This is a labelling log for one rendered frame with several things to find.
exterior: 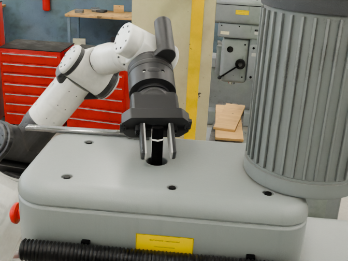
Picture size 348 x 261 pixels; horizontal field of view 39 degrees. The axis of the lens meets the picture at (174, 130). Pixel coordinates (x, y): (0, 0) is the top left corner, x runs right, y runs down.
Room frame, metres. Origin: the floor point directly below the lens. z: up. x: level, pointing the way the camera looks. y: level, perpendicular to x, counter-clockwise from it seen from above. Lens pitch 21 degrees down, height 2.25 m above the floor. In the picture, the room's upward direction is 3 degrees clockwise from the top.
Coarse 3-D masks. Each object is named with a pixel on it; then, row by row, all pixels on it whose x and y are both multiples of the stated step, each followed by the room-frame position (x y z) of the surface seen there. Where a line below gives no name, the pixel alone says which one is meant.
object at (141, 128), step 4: (140, 124) 0.79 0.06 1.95; (144, 124) 0.79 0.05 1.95; (136, 128) 0.79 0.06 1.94; (140, 128) 0.79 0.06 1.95; (144, 128) 0.79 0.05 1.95; (136, 132) 0.79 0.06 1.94; (140, 132) 0.78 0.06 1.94; (144, 132) 0.78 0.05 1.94; (140, 136) 0.78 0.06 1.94; (144, 136) 0.78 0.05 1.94; (140, 140) 0.77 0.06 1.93; (144, 140) 0.77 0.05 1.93; (140, 144) 0.77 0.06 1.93; (144, 144) 0.76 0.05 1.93; (140, 148) 0.77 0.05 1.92; (144, 148) 0.76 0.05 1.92; (140, 152) 0.76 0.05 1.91; (144, 152) 0.75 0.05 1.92; (140, 156) 0.76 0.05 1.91; (144, 156) 0.75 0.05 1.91
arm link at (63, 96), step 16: (80, 48) 1.14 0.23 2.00; (64, 64) 1.12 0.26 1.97; (64, 80) 1.15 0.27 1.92; (48, 96) 1.15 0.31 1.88; (64, 96) 1.15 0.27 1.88; (80, 96) 1.16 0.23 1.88; (96, 96) 1.18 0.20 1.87; (32, 112) 1.16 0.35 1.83; (48, 112) 1.14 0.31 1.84; (64, 112) 1.15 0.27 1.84
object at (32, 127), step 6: (30, 126) 0.90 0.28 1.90; (36, 126) 0.90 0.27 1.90; (42, 126) 0.90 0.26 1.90; (48, 126) 0.90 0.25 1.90; (54, 126) 0.90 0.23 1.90; (60, 126) 0.90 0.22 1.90; (66, 126) 0.91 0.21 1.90; (60, 132) 0.89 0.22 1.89; (66, 132) 0.89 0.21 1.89; (72, 132) 0.89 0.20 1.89; (78, 132) 0.89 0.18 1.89; (84, 132) 0.89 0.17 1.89; (90, 132) 0.89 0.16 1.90; (96, 132) 0.89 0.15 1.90; (102, 132) 0.89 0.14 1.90; (108, 132) 0.89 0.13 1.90; (114, 132) 0.89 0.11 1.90; (132, 138) 0.88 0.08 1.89; (138, 138) 0.88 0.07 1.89
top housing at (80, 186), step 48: (48, 144) 0.84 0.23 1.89; (96, 144) 0.84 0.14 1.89; (192, 144) 0.86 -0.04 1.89; (240, 144) 0.88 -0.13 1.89; (48, 192) 0.67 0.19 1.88; (96, 192) 0.67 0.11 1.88; (144, 192) 0.67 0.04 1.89; (192, 192) 0.68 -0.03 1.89; (240, 192) 0.68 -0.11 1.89; (96, 240) 0.66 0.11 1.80; (144, 240) 0.65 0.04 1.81; (192, 240) 0.65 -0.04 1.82; (240, 240) 0.64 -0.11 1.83; (288, 240) 0.64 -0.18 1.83
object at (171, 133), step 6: (168, 126) 0.80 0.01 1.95; (174, 126) 0.81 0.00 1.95; (168, 132) 0.80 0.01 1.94; (174, 132) 0.79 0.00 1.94; (168, 138) 0.80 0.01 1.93; (174, 138) 0.78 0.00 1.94; (168, 144) 0.79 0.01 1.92; (174, 144) 0.77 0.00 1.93; (174, 150) 0.76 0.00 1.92; (174, 156) 0.76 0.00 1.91
